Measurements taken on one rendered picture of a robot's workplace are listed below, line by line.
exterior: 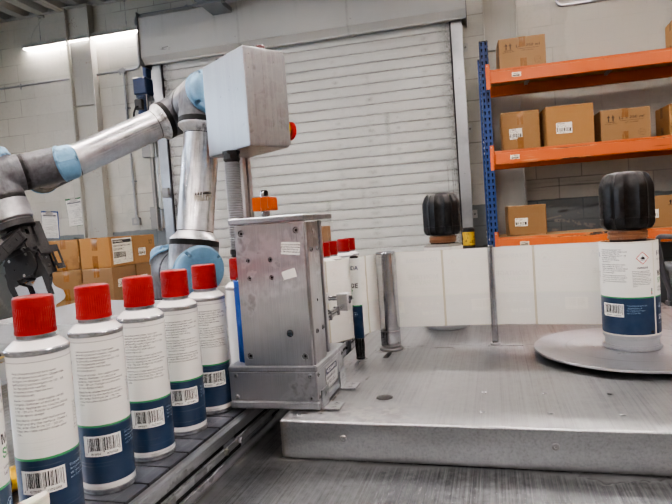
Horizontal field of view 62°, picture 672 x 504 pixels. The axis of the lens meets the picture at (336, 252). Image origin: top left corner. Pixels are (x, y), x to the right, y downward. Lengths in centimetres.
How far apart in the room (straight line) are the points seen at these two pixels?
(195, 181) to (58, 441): 89
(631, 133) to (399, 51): 219
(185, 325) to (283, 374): 15
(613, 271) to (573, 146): 388
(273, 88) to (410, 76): 454
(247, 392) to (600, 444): 44
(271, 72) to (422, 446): 75
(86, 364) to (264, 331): 26
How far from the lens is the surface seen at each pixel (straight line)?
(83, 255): 499
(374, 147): 558
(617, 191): 99
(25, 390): 55
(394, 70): 569
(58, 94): 733
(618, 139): 503
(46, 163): 130
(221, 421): 78
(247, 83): 112
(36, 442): 56
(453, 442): 72
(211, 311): 78
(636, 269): 100
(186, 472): 68
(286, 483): 71
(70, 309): 130
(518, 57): 500
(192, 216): 134
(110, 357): 60
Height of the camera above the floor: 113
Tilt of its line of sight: 3 degrees down
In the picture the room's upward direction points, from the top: 4 degrees counter-clockwise
